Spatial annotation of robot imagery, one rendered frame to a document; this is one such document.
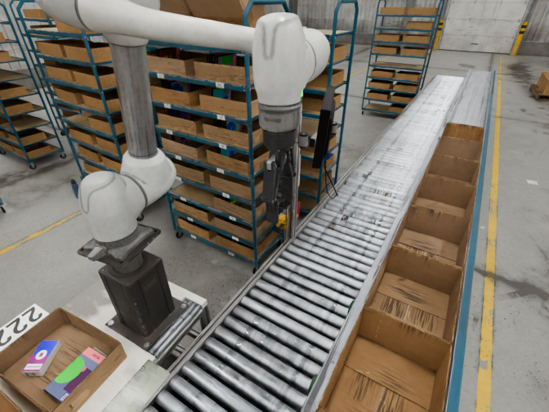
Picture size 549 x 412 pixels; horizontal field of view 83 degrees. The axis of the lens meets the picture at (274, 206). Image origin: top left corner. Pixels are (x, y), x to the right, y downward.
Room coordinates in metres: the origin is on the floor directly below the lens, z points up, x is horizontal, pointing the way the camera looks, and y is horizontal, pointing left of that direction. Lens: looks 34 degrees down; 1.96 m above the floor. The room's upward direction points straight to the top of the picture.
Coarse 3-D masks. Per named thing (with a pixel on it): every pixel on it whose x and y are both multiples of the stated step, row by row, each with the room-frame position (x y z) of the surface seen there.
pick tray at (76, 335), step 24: (24, 336) 0.74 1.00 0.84; (48, 336) 0.79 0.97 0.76; (72, 336) 0.79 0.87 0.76; (96, 336) 0.78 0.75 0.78; (0, 360) 0.65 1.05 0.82; (24, 360) 0.68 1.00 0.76; (72, 360) 0.68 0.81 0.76; (120, 360) 0.68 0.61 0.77; (24, 384) 0.59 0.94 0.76; (48, 384) 0.59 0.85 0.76; (96, 384) 0.58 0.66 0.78; (48, 408) 0.51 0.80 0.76; (72, 408) 0.50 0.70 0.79
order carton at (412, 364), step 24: (360, 312) 0.69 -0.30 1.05; (360, 336) 0.71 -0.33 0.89; (384, 336) 0.67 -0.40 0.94; (408, 336) 0.63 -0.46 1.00; (432, 336) 0.60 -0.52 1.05; (360, 360) 0.61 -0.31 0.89; (384, 360) 0.61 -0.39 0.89; (408, 360) 0.61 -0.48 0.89; (432, 360) 0.58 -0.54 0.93; (336, 384) 0.53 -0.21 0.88; (360, 384) 0.53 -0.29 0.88; (384, 384) 0.53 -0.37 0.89; (408, 384) 0.53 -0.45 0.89; (432, 384) 0.53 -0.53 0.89; (336, 408) 0.45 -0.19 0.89; (360, 408) 0.45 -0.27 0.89; (384, 408) 0.46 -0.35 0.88; (408, 408) 0.46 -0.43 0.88; (432, 408) 0.44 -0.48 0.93
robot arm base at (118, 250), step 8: (136, 232) 0.90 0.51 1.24; (144, 232) 0.93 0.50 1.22; (152, 232) 0.94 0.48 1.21; (96, 240) 0.84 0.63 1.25; (120, 240) 0.84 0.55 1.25; (128, 240) 0.86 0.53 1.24; (136, 240) 0.88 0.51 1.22; (88, 248) 0.85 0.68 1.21; (96, 248) 0.82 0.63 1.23; (104, 248) 0.82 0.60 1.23; (112, 248) 0.83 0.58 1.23; (120, 248) 0.84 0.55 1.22; (128, 248) 0.84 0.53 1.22; (88, 256) 0.79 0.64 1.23; (96, 256) 0.80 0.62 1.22; (112, 256) 0.81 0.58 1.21; (120, 256) 0.80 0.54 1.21
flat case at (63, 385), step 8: (88, 352) 0.70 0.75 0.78; (96, 352) 0.70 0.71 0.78; (80, 360) 0.67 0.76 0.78; (88, 360) 0.67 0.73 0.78; (96, 360) 0.67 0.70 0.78; (72, 368) 0.64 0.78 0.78; (80, 368) 0.64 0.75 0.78; (88, 368) 0.64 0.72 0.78; (64, 376) 0.61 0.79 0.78; (72, 376) 0.61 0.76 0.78; (80, 376) 0.61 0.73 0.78; (56, 384) 0.58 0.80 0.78; (64, 384) 0.58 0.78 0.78; (72, 384) 0.58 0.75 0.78; (48, 392) 0.55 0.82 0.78; (56, 392) 0.55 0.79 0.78; (64, 392) 0.55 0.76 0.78; (56, 400) 0.53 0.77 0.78
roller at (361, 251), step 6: (306, 228) 1.55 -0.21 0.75; (306, 234) 1.52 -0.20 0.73; (312, 234) 1.51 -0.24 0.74; (318, 234) 1.50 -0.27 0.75; (324, 240) 1.46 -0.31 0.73; (330, 240) 1.44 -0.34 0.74; (336, 240) 1.44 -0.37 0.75; (342, 240) 1.44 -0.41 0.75; (342, 246) 1.40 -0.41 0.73; (348, 246) 1.39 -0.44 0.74; (354, 246) 1.38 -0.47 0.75; (354, 252) 1.36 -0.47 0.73; (360, 252) 1.34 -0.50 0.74; (366, 252) 1.34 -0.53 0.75; (372, 252) 1.33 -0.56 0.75; (372, 258) 1.30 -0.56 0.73
